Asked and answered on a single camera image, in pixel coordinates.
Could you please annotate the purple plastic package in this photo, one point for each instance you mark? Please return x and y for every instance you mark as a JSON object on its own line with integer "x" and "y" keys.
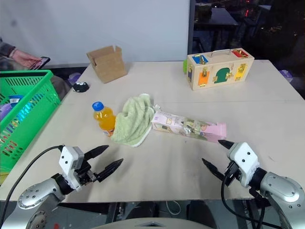
{"x": 4, "y": 111}

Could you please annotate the bystander grey trouser leg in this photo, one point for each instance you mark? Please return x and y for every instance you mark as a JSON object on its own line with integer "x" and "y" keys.
{"x": 60, "y": 88}

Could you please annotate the white partition board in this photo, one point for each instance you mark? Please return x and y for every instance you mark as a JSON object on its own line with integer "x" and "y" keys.
{"x": 95, "y": 28}

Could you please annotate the purple plastic object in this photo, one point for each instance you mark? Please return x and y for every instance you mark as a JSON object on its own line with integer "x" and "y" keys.
{"x": 286, "y": 75}
{"x": 74, "y": 77}

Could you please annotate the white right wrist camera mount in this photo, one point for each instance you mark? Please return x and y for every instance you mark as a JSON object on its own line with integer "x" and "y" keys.
{"x": 244, "y": 159}

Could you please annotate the black round toy with eyes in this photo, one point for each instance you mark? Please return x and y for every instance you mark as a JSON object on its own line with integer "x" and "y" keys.
{"x": 80, "y": 87}

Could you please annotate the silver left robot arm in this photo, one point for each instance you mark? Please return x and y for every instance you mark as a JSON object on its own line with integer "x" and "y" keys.
{"x": 35, "y": 194}

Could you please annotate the green object behind lock box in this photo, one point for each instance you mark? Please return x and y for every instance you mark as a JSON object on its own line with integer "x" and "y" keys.
{"x": 185, "y": 66}

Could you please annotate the silver robot torso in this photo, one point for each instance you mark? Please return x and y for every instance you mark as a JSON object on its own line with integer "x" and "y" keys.
{"x": 152, "y": 224}

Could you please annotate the light green towel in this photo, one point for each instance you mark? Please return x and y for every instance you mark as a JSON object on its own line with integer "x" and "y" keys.
{"x": 133, "y": 119}

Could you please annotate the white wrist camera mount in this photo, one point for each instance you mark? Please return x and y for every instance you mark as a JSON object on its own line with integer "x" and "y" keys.
{"x": 68, "y": 158}
{"x": 244, "y": 159}

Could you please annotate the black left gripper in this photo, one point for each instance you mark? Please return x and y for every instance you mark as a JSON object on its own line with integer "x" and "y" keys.
{"x": 84, "y": 174}

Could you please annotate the dark background table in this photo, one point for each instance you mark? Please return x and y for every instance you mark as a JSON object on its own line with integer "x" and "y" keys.
{"x": 214, "y": 19}

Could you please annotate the green plastic basket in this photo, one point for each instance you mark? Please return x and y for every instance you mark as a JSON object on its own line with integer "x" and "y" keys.
{"x": 35, "y": 95}

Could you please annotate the blue package with white label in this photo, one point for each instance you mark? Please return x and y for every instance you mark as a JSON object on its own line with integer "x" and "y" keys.
{"x": 14, "y": 99}

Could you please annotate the orange juice bottle blue cap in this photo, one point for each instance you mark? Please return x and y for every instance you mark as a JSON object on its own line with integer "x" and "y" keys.
{"x": 104, "y": 119}

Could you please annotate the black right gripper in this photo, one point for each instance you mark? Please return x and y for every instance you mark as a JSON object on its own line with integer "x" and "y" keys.
{"x": 232, "y": 174}

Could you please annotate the black smartphone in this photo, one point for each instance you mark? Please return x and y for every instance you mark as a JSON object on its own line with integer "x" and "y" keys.
{"x": 43, "y": 61}

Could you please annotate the brown cardboard box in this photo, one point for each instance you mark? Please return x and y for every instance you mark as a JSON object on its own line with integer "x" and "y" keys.
{"x": 109, "y": 65}

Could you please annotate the bystander bare hand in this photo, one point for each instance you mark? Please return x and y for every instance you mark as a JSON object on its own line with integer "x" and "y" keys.
{"x": 23, "y": 58}

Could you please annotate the wooden lock box with latches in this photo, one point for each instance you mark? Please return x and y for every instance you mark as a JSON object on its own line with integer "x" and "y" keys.
{"x": 219, "y": 71}

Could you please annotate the bystander grey sleeved forearm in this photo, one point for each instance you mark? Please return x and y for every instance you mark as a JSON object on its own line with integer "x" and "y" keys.
{"x": 6, "y": 48}

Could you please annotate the long pink printed carton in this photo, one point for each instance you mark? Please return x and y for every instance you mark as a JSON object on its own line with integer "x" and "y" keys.
{"x": 190, "y": 126}

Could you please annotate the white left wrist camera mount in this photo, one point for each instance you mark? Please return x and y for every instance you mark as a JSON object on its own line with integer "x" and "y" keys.
{"x": 68, "y": 158}

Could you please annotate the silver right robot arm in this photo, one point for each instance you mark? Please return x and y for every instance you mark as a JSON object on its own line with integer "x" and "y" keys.
{"x": 281, "y": 190}

